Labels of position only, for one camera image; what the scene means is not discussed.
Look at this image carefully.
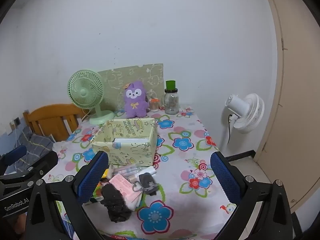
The pink rectangular box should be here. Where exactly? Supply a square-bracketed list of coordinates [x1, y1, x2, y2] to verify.
[108, 174, 143, 209]

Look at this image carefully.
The wooden bed headboard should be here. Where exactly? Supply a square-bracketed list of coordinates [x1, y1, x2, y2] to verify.
[23, 103, 89, 142]

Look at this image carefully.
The grey plaid cushion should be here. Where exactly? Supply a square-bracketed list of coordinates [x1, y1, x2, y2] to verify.
[0, 126, 54, 175]

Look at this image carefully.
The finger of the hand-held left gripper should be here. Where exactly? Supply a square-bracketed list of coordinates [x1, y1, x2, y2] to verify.
[15, 150, 59, 188]
[0, 145, 27, 174]

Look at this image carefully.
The yellow patterned storage box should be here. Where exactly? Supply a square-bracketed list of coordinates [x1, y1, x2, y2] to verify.
[90, 117, 158, 167]

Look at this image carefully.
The beige door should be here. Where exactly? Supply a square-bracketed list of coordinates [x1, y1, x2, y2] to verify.
[260, 0, 320, 213]

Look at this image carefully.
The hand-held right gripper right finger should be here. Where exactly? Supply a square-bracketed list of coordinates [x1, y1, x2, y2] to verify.
[210, 152, 294, 240]

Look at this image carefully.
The black metal frame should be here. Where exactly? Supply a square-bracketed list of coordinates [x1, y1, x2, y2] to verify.
[224, 149, 303, 240]

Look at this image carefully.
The small jar with orange lid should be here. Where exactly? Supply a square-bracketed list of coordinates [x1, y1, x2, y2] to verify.
[149, 97, 160, 112]

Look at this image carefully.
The white standing fan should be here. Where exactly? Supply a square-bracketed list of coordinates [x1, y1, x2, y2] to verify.
[224, 93, 265, 134]

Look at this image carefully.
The green desk fan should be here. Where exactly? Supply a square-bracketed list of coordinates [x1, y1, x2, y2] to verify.
[67, 70, 115, 125]

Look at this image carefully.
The green patterned cardboard sheet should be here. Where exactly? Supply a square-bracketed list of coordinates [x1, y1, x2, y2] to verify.
[97, 64, 164, 113]

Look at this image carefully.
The purple plush toy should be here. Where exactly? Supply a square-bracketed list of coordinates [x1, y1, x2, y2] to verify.
[122, 80, 148, 118]

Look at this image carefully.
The black fuzzy cloth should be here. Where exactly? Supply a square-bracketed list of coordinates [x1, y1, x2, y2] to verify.
[101, 183, 132, 223]

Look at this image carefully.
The black fan cable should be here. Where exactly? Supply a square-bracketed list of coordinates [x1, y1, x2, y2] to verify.
[226, 114, 237, 145]

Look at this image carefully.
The glass jar with green lid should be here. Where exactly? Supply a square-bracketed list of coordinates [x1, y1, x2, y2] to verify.
[164, 80, 180, 115]

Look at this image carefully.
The floral tablecloth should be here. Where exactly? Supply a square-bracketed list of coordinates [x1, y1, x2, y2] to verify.
[41, 106, 238, 240]

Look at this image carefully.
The clear plastic zip bag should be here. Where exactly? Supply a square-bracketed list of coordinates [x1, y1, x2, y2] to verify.
[112, 162, 148, 180]

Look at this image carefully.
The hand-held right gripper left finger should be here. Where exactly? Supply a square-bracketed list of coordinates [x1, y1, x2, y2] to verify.
[24, 151, 109, 240]

